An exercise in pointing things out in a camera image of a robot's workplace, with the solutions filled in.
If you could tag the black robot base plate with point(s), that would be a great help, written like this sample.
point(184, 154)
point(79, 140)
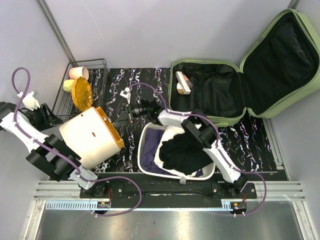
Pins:
point(152, 192)

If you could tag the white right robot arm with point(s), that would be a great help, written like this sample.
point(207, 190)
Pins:
point(204, 134)

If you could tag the white grey cloth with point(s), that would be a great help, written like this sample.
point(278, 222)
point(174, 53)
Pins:
point(178, 155)

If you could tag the white cosmetic tube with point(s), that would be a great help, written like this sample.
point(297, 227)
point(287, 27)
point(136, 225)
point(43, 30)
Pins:
point(182, 80)

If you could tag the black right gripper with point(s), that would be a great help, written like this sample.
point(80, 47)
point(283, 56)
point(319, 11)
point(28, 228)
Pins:
point(127, 117)

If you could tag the white round cosmetic jar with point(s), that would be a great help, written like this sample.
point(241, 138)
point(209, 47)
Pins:
point(179, 89)

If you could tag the pink cup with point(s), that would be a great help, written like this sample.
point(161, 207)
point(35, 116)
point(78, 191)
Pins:
point(77, 72)

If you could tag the black wire dish rack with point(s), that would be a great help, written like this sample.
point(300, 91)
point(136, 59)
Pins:
point(63, 106)

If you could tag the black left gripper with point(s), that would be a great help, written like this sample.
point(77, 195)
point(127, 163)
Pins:
point(49, 119)

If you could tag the white cylinder appliance orange lid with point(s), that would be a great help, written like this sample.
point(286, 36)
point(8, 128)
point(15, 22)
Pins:
point(92, 136)

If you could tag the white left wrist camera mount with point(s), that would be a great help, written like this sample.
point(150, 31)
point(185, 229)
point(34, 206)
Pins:
point(30, 102)

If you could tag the light green cup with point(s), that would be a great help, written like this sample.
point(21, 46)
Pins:
point(67, 85)

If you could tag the black garment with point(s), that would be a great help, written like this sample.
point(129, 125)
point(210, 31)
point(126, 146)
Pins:
point(182, 155)

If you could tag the beige cosmetic stick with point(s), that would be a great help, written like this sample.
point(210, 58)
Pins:
point(189, 83)

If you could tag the white rectangular plastic basin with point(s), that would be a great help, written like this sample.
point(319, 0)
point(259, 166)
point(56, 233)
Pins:
point(151, 139)

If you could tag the green hard-shell suitcase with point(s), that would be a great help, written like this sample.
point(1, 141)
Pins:
point(279, 69)

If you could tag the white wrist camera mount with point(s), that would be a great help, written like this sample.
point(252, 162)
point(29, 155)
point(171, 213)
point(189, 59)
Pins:
point(30, 102)
point(126, 93)

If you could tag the navy blue garment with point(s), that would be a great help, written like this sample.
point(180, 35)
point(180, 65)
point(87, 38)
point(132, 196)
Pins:
point(170, 152)

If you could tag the aluminium rail frame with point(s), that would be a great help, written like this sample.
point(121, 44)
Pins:
point(279, 212)

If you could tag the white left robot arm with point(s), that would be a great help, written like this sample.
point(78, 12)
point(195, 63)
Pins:
point(49, 154)

